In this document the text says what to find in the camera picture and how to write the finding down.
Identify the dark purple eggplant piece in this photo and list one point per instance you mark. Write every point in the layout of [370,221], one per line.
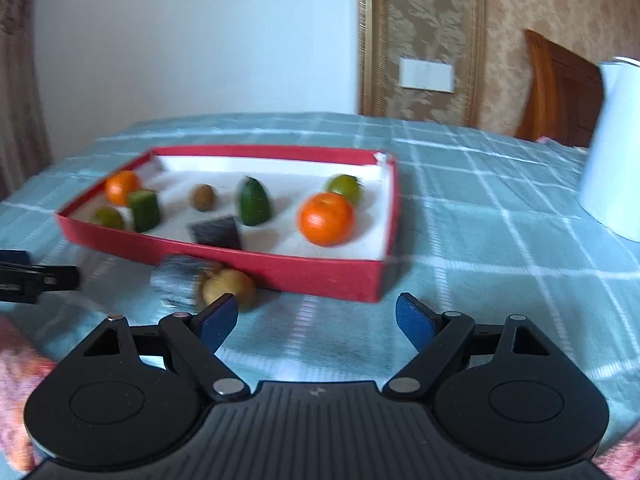
[216,232]

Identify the brown kiwi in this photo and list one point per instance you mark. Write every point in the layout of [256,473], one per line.
[202,197]

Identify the yellow-brown potato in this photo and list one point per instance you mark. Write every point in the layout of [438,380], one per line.
[231,287]

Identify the patterned curtain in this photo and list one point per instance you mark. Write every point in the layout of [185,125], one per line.
[20,60]

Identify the wooden chair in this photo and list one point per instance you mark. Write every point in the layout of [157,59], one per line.
[557,90]

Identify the small orange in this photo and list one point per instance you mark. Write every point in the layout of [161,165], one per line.
[122,187]

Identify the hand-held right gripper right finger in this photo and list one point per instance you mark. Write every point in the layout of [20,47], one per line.
[415,320]

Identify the green cucumber piece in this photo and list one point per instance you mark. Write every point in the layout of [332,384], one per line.
[145,211]

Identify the large green tomato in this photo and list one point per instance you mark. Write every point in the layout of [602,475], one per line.
[346,189]

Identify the teal checked tablecloth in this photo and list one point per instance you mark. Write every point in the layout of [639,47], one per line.
[500,270]

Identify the large orange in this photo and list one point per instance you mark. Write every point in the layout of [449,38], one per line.
[326,219]

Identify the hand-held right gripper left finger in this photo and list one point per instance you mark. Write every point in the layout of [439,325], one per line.
[220,317]

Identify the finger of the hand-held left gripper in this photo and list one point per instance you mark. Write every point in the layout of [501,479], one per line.
[12,256]
[45,279]

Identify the white kettle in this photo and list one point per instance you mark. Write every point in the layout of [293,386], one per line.
[615,150]

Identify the green avocado-shaped fruit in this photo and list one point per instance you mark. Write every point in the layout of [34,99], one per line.
[254,202]

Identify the golden wall frame moulding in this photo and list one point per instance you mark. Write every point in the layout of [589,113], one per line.
[420,20]

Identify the small green tomato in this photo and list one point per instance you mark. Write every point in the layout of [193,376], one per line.
[107,218]

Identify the grey cylinder vegetable piece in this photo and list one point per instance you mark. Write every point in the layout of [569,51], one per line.
[177,280]

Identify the pink towel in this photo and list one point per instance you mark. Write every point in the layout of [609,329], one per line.
[22,360]

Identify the red cardboard box tray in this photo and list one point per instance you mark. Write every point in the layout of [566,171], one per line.
[300,272]

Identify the white wall switch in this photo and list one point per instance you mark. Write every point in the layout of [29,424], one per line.
[426,75]

